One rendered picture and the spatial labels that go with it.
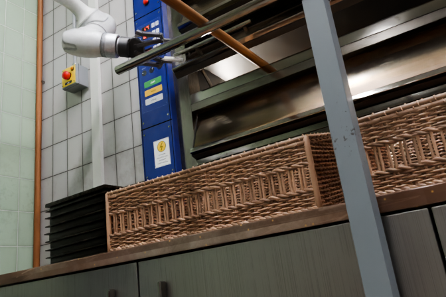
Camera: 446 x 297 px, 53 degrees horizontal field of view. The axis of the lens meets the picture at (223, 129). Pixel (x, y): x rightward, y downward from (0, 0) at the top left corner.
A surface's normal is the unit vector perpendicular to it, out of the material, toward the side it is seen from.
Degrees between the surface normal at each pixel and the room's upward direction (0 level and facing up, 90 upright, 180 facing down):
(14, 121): 90
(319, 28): 90
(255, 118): 70
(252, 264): 90
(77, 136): 90
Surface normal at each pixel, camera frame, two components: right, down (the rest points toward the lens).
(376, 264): -0.54, -0.22
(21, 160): 0.84, -0.28
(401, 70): -0.55, -0.53
